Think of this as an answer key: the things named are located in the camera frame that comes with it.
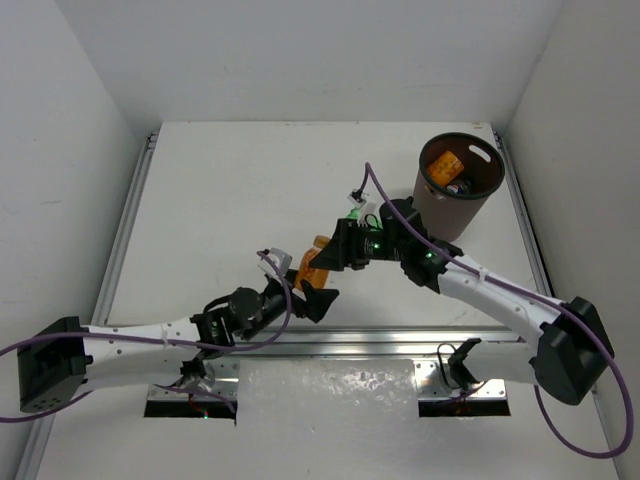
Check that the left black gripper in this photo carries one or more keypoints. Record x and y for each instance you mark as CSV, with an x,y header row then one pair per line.
x,y
297,296

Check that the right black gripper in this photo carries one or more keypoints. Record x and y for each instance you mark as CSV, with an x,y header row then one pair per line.
x,y
343,247

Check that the clear pepsi water bottle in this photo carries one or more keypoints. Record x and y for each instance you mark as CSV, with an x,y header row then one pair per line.
x,y
460,187

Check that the green plastic bottle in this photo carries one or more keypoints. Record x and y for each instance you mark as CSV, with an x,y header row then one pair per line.
x,y
354,214

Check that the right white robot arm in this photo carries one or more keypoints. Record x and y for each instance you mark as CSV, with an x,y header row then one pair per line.
x,y
562,344

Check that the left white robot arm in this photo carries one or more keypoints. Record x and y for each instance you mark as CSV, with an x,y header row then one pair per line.
x,y
68,359

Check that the brown plastic bin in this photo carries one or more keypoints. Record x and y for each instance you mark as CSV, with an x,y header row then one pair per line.
x,y
445,215

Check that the aluminium table frame rail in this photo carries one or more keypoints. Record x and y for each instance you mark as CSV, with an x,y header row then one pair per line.
x,y
203,221

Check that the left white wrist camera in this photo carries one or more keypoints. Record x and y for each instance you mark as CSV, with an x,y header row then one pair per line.
x,y
274,262

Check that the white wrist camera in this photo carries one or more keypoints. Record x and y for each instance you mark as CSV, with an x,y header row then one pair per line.
x,y
361,202
274,262

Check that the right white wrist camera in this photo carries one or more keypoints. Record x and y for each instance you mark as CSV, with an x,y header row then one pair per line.
x,y
361,202

